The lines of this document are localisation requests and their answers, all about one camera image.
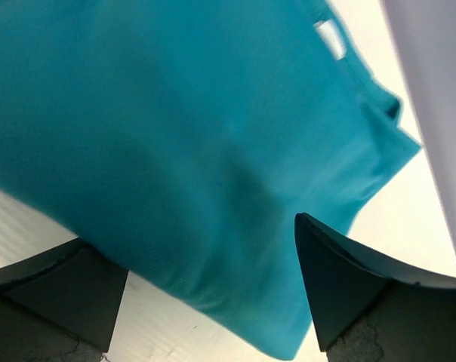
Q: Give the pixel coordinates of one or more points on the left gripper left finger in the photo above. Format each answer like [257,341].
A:
[60,305]

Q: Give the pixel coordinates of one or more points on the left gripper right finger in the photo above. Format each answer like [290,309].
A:
[367,306]

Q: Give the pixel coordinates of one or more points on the teal t-shirt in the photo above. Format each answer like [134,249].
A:
[181,139]

